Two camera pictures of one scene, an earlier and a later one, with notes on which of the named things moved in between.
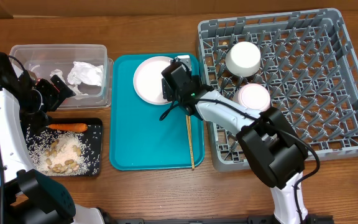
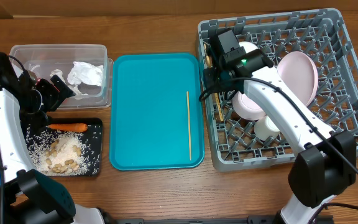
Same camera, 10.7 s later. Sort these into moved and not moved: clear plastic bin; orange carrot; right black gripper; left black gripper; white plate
Moved: white plate; right black gripper
Not moved: left black gripper; orange carrot; clear plastic bin
